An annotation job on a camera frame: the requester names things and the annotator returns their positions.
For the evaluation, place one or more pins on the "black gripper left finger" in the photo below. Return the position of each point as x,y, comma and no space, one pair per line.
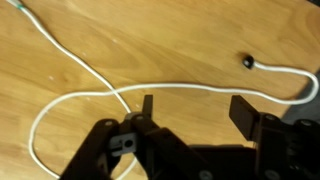
156,150

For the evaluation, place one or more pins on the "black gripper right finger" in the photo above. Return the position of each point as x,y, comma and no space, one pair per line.
283,150

